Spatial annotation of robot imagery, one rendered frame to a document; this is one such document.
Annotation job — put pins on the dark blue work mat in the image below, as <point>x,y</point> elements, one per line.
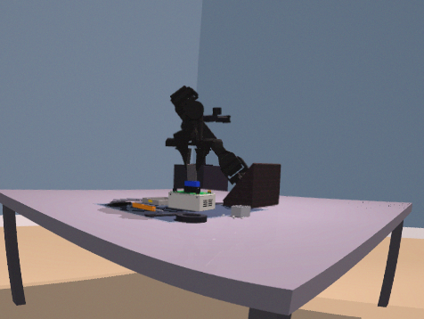
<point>219,210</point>

